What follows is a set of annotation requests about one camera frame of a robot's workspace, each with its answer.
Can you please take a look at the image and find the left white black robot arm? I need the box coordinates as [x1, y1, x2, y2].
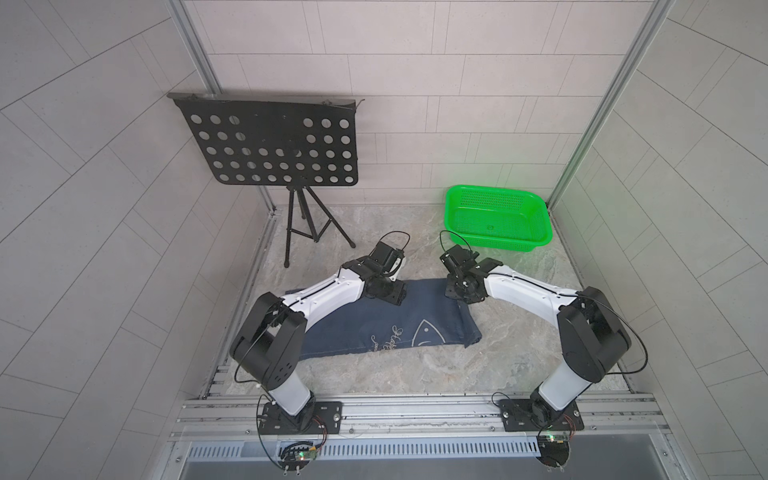
[229, 241, 406, 420]

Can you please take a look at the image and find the left green circuit board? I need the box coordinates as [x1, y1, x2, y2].
[278, 441, 319, 473]

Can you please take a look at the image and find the green plastic basket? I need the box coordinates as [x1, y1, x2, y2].
[444, 185, 553, 252]

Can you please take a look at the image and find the green circuit board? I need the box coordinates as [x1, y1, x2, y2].
[278, 441, 319, 473]
[536, 435, 570, 470]

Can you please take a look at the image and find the dark blue embroidered pillowcase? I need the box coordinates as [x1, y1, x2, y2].
[282, 271, 482, 360]

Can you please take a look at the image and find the black perforated music stand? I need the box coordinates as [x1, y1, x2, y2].
[168, 93, 359, 242]

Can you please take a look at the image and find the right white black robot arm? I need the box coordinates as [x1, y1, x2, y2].
[440, 245, 632, 426]

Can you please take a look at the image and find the aluminium front rail frame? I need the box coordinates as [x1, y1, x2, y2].
[150, 391, 694, 479]

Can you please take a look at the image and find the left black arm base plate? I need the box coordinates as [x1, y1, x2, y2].
[257, 400, 344, 435]

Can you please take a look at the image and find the right green circuit board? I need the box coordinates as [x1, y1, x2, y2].
[536, 435, 570, 470]

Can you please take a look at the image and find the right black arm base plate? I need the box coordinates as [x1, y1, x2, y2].
[493, 398, 585, 433]

